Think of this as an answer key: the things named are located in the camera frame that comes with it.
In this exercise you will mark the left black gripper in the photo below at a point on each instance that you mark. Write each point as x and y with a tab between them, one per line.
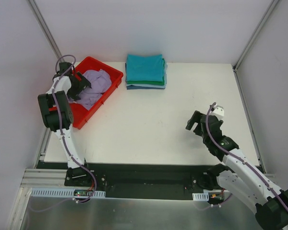
79	83

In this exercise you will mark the dark blue folded t shirt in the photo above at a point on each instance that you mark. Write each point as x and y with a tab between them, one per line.
134	87

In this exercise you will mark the right aluminium frame post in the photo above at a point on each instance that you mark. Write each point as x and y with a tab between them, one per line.
261	24

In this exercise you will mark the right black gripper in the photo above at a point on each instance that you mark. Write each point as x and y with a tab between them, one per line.
199	125

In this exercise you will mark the left white cable duct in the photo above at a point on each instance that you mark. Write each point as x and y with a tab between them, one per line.
66	193

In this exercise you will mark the light blue folded t shirt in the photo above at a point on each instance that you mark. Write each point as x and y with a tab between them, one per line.
152	85

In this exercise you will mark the white cable duct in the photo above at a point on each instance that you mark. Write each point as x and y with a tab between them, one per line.
66	193
200	196

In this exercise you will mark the aluminium frame post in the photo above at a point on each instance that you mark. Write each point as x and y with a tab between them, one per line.
261	24
44	27

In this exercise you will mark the teal folded t shirt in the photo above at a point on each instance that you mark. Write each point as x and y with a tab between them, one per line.
144	68

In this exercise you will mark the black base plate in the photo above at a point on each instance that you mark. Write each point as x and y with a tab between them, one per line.
141	181

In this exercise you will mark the red plastic bin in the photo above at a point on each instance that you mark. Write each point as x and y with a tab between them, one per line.
64	70

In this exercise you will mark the right white cable duct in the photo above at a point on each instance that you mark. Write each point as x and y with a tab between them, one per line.
200	196

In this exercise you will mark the green folded t shirt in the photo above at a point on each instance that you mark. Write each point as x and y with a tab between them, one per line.
148	82

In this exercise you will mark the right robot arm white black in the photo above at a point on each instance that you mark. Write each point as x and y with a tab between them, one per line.
236	174

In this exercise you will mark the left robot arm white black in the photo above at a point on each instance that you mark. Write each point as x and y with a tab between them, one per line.
57	115

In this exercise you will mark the left aluminium frame post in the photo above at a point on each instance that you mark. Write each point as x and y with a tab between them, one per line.
44	27

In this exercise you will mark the purple t shirt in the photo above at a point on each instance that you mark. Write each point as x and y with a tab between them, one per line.
100	83

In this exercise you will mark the aluminium front rail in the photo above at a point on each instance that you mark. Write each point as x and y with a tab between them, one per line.
49	178

